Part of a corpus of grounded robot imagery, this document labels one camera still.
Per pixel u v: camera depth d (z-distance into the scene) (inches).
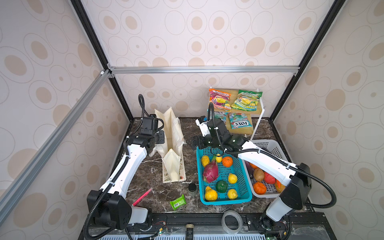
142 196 32.0
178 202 30.8
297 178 17.0
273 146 37.2
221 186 31.6
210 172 32.7
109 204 15.5
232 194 30.6
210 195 30.3
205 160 35.9
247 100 31.3
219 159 36.3
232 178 32.8
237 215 28.8
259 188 31.3
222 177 35.2
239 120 37.1
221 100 31.0
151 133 23.3
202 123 26.1
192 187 30.0
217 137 22.1
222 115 38.2
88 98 28.6
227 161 35.3
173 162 31.0
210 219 29.6
